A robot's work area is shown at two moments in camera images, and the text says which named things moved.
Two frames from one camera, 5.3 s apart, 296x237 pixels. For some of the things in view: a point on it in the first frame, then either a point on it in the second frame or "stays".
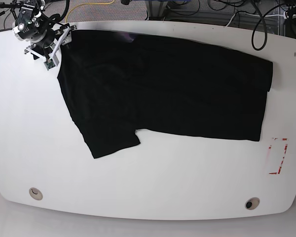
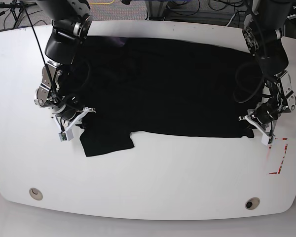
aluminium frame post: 156,9 stays
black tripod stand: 12,6 stays
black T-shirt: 117,83 stays
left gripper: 49,45 → 66,116
